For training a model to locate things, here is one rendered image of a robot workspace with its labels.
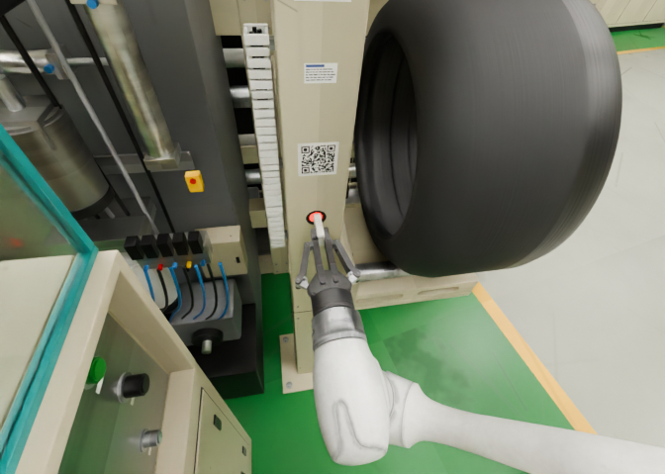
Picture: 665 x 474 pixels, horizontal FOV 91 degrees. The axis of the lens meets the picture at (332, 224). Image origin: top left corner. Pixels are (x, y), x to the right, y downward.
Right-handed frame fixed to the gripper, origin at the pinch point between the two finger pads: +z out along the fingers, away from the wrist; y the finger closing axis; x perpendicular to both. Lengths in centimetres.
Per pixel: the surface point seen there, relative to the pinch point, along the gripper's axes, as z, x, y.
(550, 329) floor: 7, 106, -129
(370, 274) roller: -3.6, 14.7, -12.9
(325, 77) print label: 3.6, -31.2, -0.6
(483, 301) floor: 27, 106, -100
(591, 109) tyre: -10.4, -32.6, -35.6
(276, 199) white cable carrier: 4.6, -5.4, 8.4
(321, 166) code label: 3.6, -14.2, -0.5
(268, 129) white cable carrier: 4.7, -22.1, 8.7
